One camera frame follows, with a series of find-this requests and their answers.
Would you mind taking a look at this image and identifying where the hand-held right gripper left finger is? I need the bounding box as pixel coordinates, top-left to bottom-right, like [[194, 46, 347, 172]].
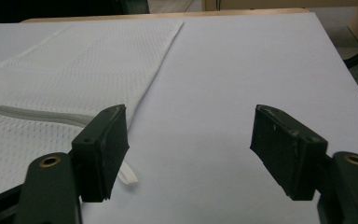
[[71, 104, 131, 203]]

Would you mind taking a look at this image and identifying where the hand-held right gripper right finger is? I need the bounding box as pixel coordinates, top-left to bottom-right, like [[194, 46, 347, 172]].
[[249, 104, 329, 202]]

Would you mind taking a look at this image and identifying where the white mesh laundry bag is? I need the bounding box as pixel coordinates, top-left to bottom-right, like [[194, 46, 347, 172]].
[[0, 20, 185, 202]]

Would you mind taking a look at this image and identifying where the white table cover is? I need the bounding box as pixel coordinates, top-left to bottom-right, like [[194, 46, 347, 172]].
[[0, 12, 358, 224]]

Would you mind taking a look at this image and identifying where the wooden table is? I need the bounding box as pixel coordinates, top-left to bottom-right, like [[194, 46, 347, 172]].
[[21, 7, 310, 24]]

